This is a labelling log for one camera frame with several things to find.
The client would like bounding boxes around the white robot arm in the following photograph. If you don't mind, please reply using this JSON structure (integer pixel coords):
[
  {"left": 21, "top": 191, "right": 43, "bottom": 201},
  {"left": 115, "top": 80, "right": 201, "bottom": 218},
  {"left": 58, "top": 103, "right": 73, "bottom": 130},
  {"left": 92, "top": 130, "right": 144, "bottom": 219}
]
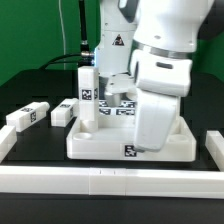
[{"left": 95, "top": 0, "right": 224, "bottom": 151}]

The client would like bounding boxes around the black cable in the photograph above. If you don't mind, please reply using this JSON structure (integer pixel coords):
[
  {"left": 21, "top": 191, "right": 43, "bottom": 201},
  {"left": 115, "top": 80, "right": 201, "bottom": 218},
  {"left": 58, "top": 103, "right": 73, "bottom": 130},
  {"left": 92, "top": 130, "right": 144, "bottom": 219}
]
[{"left": 39, "top": 0, "right": 96, "bottom": 70}]

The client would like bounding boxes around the white desk top tray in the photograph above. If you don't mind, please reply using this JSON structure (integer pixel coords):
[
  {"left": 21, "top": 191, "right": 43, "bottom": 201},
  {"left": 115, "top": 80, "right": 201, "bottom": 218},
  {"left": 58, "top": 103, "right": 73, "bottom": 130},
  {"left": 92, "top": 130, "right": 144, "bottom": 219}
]
[{"left": 66, "top": 115, "right": 196, "bottom": 162}]

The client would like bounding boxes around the fiducial marker sheet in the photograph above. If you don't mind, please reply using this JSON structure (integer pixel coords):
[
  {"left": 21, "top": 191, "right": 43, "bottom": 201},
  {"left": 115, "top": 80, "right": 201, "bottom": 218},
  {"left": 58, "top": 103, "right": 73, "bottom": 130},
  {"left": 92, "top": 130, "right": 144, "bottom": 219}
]
[{"left": 99, "top": 100, "right": 135, "bottom": 116}]

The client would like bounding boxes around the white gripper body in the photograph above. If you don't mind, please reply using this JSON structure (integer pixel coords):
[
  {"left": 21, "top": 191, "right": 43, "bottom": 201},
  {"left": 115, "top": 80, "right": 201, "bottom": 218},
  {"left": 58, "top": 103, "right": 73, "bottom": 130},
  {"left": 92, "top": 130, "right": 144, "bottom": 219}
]
[{"left": 130, "top": 50, "right": 192, "bottom": 152}]

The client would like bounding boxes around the white U-shaped fence frame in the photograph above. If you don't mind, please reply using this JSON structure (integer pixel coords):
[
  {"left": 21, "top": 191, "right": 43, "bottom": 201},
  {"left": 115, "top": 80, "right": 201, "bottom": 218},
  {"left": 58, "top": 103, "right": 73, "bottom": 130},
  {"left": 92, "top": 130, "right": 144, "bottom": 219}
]
[{"left": 0, "top": 125, "right": 224, "bottom": 199}]

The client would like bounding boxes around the white cable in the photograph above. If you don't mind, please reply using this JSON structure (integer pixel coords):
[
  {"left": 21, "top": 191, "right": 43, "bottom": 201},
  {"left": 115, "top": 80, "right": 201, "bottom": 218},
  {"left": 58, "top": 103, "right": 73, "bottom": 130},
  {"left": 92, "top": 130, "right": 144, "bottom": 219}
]
[{"left": 58, "top": 0, "right": 68, "bottom": 70}]

